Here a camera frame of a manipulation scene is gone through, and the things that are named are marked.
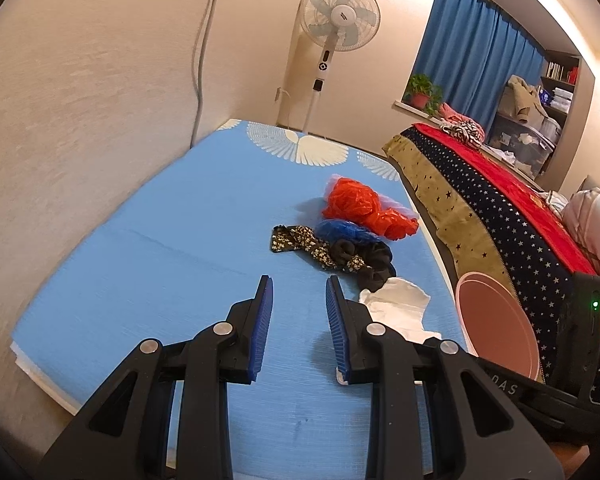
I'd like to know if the plaid pillow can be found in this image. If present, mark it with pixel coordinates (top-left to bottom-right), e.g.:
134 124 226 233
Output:
562 187 600 291

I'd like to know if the large clear storage box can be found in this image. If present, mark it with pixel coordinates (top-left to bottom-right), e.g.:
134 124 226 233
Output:
490 110 556 176

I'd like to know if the stack of white towels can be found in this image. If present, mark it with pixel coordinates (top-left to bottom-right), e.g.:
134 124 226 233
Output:
552 87 576 111

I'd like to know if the blue tablecloth with white feathers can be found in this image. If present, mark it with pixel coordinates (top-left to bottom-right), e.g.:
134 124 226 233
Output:
10 120 461 466

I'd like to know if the black patterned cloth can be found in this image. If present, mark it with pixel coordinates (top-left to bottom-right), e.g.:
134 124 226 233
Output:
270 224 371 273

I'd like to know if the potted green plant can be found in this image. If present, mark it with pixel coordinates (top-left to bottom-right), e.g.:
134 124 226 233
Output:
404 74 443 113

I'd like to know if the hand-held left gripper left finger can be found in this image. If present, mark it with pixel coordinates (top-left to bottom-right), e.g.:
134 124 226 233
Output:
37 274 274 480

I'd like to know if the striped clothing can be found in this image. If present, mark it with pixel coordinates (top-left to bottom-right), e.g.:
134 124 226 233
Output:
440 119 486 148

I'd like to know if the pink clothing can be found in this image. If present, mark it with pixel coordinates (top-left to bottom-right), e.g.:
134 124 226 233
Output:
439 102 481 128

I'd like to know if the white standing fan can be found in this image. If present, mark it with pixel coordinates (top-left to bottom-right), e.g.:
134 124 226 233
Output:
275 0 382 136

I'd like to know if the red blanket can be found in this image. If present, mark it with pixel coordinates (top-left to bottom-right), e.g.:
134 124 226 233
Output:
412 122 600 273

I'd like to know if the wooden bookshelf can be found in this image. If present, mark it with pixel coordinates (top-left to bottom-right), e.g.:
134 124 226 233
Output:
540 49 581 126

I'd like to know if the beige coat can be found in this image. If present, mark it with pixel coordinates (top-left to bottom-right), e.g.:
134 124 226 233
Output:
505 75 548 123

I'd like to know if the white window sill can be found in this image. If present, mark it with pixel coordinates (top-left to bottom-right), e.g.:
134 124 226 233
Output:
392 100 443 122

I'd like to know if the small clear storage box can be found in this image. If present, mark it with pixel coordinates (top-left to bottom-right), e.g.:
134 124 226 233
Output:
542 117 563 148

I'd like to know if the blue cloth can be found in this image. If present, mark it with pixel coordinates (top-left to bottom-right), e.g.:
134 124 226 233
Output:
316 217 381 246

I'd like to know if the pink trash bin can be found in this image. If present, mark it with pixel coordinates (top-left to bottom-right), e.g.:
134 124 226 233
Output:
455 271 546 383

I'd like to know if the blue curtain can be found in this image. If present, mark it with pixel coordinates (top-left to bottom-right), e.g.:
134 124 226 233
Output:
411 0 548 133

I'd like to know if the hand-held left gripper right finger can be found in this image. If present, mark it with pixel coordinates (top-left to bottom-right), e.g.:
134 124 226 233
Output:
326 275 566 480

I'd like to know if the yellow star bed skirt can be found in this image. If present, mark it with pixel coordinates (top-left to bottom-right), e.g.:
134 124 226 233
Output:
382 135 513 286

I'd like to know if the red foam net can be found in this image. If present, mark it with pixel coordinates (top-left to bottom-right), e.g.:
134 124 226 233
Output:
321 177 420 241

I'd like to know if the cream table pad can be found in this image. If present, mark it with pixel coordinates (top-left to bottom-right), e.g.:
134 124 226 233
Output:
10 340 83 417

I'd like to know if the grey wall cable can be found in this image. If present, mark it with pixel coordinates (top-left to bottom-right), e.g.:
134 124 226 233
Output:
192 0 231 146

